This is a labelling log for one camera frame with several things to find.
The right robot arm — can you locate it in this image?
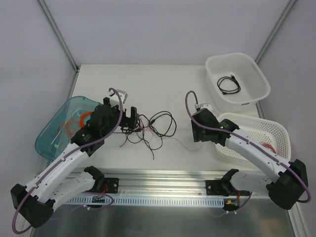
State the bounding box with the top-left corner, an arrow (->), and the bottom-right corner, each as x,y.
189,108 -> 312,210

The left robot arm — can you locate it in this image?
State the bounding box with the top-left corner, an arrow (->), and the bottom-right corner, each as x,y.
10,97 -> 139,228

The deep white plastic tub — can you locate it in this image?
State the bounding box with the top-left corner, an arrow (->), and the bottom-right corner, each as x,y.
205,52 -> 271,113

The teal transparent plastic tray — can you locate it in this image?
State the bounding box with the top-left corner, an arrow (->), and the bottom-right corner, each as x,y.
35,96 -> 100,162

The perforated white plastic basket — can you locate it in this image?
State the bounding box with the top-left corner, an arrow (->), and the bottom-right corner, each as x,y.
217,113 -> 291,160

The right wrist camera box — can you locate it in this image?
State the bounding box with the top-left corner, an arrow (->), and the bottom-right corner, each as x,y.
195,103 -> 213,112

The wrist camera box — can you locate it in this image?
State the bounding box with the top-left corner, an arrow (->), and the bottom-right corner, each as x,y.
108,89 -> 128,107
195,103 -> 213,112

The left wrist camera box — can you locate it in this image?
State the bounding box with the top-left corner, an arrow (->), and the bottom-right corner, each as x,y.
108,89 -> 128,107

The black usb cable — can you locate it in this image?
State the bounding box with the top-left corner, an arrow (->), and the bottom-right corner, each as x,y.
217,74 -> 241,96

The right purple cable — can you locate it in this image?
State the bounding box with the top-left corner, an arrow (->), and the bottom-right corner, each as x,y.
185,90 -> 311,203

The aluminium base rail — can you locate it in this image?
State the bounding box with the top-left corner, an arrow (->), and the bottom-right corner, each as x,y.
61,167 -> 272,198

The white slotted cable duct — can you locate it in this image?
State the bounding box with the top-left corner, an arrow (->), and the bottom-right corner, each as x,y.
66,195 -> 224,208

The left frame post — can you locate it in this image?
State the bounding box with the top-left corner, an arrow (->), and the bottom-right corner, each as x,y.
36,0 -> 79,72

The frame post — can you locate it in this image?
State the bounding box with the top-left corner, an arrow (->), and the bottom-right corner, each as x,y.
36,0 -> 79,72
255,0 -> 298,65

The right frame post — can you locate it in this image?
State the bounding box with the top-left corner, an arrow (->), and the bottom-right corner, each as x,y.
255,0 -> 298,65

